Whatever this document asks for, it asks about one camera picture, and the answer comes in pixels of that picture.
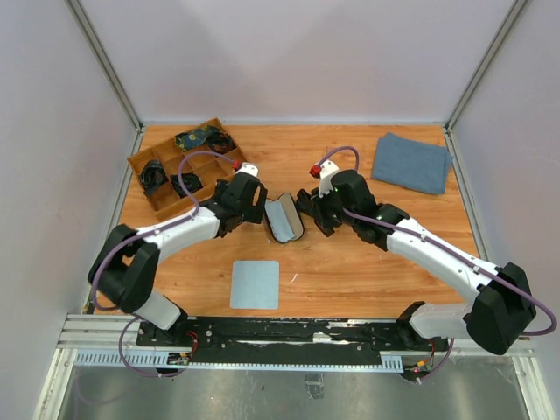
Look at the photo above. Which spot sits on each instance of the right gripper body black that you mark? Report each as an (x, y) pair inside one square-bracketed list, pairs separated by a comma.
[(331, 213)]

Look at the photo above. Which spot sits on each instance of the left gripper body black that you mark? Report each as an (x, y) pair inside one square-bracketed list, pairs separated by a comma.
[(253, 213)]

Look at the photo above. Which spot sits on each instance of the black sunglasses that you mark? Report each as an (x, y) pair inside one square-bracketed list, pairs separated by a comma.
[(305, 202)]

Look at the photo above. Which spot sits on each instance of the light blue cloth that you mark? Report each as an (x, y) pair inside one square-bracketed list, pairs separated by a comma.
[(255, 285), (278, 222)]

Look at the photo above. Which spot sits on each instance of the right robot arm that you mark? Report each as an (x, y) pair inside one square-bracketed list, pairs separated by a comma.
[(496, 308)]

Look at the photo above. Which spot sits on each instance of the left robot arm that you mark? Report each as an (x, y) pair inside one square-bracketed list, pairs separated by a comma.
[(125, 269)]

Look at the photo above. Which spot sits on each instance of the black dotted rolled tie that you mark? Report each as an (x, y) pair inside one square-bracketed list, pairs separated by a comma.
[(190, 180)]

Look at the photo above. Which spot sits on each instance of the black orange rolled tie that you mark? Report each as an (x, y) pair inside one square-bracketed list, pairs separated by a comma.
[(220, 142)]

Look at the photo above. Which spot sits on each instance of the blue patterned rolled tie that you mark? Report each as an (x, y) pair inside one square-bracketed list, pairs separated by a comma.
[(194, 138)]

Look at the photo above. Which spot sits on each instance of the wooden divided organizer tray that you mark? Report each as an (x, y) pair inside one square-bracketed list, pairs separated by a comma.
[(209, 166)]

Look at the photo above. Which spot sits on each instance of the black striped rolled tie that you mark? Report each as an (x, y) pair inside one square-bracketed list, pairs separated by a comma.
[(153, 176)]

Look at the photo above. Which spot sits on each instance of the folded blue towel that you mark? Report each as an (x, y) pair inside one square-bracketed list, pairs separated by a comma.
[(421, 167)]

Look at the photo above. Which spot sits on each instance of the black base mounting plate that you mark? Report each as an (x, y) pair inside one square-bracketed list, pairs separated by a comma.
[(293, 341)]

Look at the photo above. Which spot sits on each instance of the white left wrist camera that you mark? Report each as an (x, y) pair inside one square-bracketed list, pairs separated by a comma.
[(245, 169)]

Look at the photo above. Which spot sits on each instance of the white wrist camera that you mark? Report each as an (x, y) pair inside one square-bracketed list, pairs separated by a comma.
[(324, 173), (245, 169)]

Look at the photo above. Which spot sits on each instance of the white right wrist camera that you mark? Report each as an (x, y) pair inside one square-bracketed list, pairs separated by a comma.
[(324, 173)]

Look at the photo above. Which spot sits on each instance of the aluminium front rail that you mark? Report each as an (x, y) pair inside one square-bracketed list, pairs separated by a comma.
[(103, 340)]

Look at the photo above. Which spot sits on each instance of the left aluminium frame post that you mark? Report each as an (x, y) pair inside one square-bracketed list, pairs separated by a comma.
[(87, 28)]

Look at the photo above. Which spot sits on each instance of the aluminium frame post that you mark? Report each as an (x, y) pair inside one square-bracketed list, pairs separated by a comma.
[(500, 38), (87, 28)]

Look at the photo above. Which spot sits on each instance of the right aluminium frame post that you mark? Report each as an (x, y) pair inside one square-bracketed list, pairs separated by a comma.
[(500, 38)]

